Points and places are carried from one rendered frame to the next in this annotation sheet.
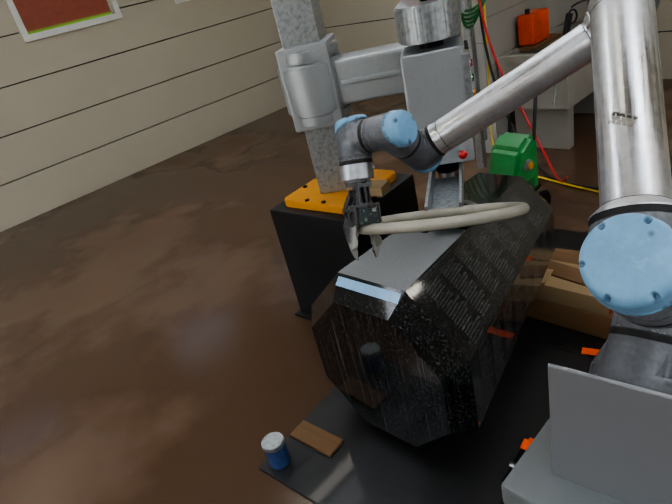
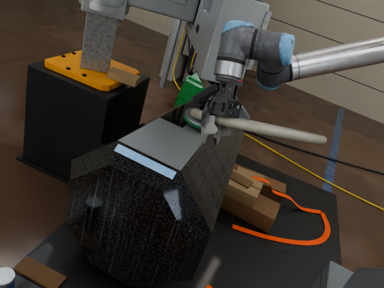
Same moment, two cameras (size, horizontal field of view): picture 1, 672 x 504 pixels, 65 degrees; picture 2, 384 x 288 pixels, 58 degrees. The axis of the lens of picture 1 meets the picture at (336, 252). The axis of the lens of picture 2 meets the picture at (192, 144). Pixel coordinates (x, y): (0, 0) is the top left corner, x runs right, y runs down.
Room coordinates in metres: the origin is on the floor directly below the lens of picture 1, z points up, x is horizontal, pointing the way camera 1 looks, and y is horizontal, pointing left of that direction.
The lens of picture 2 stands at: (0.51, 0.53, 1.65)
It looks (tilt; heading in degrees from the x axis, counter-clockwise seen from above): 28 degrees down; 325
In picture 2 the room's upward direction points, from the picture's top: 18 degrees clockwise
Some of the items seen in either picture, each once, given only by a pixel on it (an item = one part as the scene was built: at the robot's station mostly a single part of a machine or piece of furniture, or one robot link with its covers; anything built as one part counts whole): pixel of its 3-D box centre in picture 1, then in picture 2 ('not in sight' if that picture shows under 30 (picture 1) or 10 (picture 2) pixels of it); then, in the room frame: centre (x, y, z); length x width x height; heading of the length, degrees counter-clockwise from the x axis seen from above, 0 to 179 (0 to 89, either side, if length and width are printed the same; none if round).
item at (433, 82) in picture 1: (440, 101); (224, 36); (2.05, -0.54, 1.31); 0.36 x 0.22 x 0.45; 162
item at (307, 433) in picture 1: (316, 437); (40, 274); (1.77, 0.30, 0.02); 0.25 x 0.10 x 0.01; 44
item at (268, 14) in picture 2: (469, 92); (256, 39); (1.88, -0.60, 1.36); 0.08 x 0.03 x 0.28; 162
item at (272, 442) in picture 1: (276, 450); (2, 284); (1.70, 0.47, 0.08); 0.10 x 0.10 x 0.13
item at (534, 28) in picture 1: (536, 24); not in sight; (4.92, -2.25, 1.00); 0.50 x 0.22 x 0.33; 128
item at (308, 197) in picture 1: (340, 187); (94, 68); (2.83, -0.11, 0.76); 0.49 x 0.49 x 0.05; 44
